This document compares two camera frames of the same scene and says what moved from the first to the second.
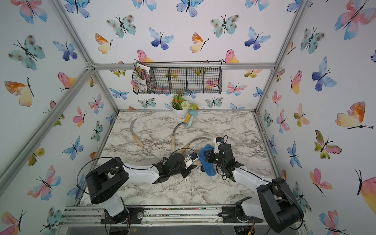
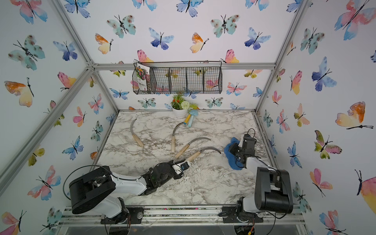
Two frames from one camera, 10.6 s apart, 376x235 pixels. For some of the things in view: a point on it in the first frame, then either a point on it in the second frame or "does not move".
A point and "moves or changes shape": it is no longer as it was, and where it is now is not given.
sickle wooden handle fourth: [187, 145] does not move
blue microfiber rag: [209, 167] moves or changes shape
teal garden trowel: [194, 112] does not move
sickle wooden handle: [197, 163] to [200, 151]
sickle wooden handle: [137, 139] does not move
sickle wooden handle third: [173, 140] does not move
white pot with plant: [180, 106] does not move
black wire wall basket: [177, 78] does not move
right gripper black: [209, 157] to [233, 147]
